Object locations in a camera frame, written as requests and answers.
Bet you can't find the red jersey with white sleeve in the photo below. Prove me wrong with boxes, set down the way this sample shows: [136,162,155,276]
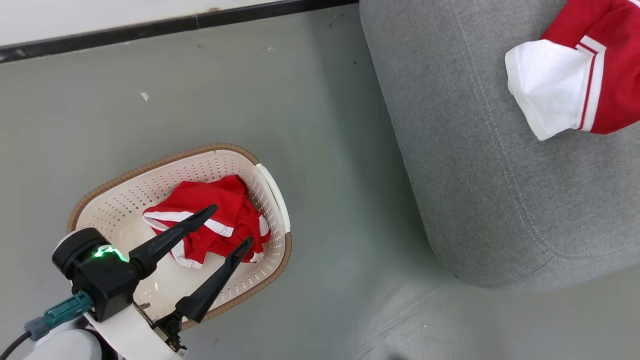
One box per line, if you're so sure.
[504,0,640,142]

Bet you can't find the cream perforated plastic laundry basket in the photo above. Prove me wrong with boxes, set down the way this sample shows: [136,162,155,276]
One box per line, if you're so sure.
[66,143,293,332]

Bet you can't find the black wall baseboard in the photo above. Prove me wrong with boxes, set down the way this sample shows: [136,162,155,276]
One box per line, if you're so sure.
[0,0,360,64]

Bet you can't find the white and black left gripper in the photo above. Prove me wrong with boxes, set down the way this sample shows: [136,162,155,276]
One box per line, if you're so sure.
[52,204,254,360]

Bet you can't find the red shorts with white stripes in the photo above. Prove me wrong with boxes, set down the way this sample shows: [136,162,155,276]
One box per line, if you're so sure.
[142,174,272,270]

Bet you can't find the black cable with teal connector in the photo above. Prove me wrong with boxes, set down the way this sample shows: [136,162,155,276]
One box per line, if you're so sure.
[0,291,94,360]

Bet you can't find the grey fabric sofa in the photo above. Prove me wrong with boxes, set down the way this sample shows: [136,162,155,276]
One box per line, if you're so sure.
[359,0,640,292]

